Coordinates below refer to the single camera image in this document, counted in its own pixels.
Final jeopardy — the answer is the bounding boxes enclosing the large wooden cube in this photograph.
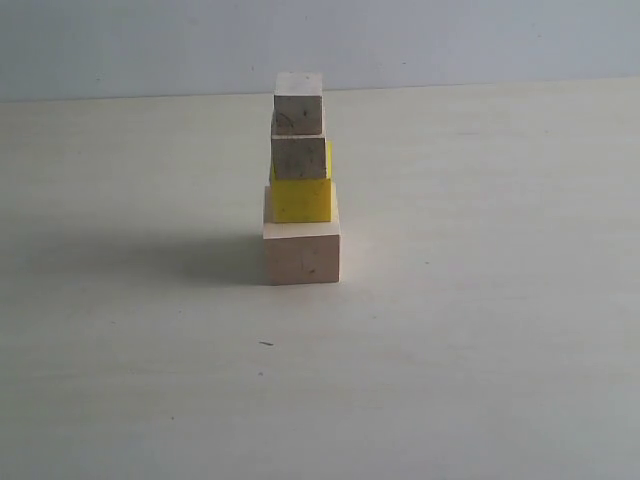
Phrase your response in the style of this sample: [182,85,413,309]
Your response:
[262,184,341,285]

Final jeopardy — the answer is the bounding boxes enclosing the yellow cube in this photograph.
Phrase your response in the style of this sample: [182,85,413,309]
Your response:
[269,141,337,223]

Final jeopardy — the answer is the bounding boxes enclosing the medium wooden cube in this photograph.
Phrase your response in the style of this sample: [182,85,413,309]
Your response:
[271,114,330,180]

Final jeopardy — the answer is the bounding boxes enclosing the small wooden cube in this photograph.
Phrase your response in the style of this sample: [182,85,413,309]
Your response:
[273,71,324,135]

